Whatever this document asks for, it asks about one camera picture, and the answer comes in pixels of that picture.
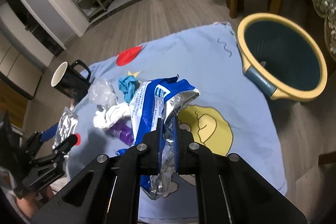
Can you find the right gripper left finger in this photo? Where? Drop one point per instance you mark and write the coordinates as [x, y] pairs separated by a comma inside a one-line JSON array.
[[161, 142]]

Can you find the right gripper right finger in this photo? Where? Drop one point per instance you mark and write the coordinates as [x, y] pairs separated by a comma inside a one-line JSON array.
[[175, 135]]

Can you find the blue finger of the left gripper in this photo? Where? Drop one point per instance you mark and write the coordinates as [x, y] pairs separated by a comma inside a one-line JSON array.
[[49, 133], [65, 146]]

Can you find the silver foil packet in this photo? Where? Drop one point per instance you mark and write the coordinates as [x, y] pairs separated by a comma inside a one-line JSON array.
[[66, 126]]

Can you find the blue white snack bag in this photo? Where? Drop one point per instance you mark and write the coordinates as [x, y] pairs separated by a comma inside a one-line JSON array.
[[162, 98]]

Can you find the blue face mask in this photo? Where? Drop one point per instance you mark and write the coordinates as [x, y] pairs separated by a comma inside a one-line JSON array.
[[128, 86]]

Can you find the clear plastic bag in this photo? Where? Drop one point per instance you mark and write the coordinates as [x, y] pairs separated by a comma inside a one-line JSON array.
[[101, 92]]

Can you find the yellow rimmed teal trash bin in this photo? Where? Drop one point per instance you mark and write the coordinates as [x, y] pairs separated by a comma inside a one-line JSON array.
[[281, 58]]

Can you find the person left hand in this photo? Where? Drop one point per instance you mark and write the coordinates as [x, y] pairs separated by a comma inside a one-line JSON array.
[[32, 202]]

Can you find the purple spray bottle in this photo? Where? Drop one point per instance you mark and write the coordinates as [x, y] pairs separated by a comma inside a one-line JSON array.
[[122, 132]]

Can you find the white crumpled tissue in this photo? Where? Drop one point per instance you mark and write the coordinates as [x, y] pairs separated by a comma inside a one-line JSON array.
[[105, 119]]

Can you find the black ceramic mug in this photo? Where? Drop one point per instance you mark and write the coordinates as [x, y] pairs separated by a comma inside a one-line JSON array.
[[68, 81]]

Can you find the light blue cartoon cloth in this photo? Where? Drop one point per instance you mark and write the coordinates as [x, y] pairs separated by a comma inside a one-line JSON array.
[[230, 115]]

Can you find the white cabinet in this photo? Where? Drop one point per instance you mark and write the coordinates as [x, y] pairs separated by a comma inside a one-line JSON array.
[[26, 58]]

